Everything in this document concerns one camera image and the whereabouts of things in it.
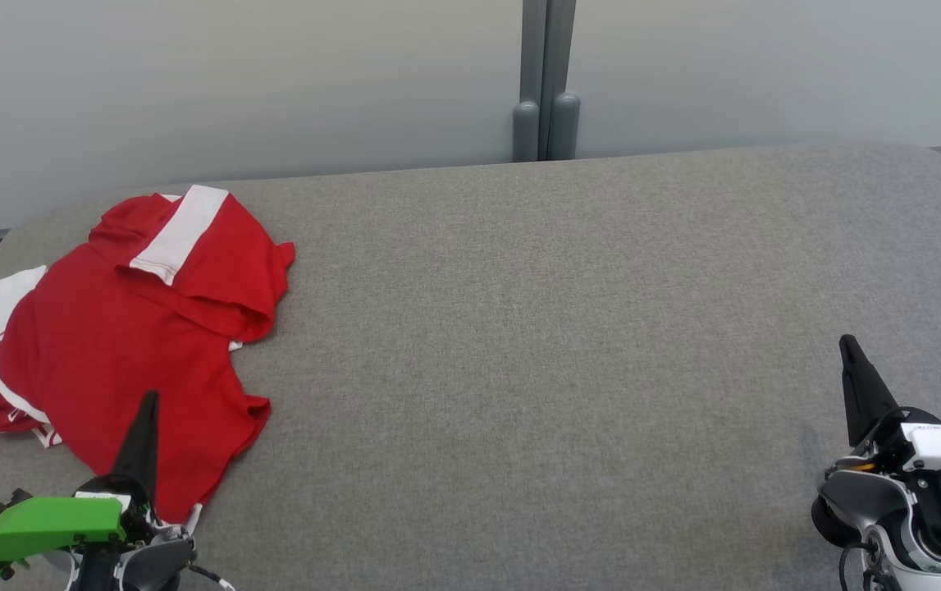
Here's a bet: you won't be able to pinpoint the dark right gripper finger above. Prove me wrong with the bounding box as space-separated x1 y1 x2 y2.
839 334 902 448

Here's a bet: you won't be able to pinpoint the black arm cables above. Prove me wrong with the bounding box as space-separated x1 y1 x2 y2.
838 540 877 591
185 561 235 591

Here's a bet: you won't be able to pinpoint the red shorts with white stripe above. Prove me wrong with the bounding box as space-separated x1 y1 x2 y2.
0 185 296 526

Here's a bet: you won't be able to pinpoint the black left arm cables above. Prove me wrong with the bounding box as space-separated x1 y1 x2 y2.
185 561 235 591

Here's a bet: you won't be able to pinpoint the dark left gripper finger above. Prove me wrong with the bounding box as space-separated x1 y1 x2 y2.
113 392 161 503

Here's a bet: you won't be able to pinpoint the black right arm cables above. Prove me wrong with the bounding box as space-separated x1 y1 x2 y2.
838 540 877 591

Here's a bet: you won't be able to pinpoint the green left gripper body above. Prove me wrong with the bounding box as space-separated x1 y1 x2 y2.
0 476 155 575

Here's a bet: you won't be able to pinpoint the grey partition frame post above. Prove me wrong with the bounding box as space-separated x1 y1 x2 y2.
511 0 582 163

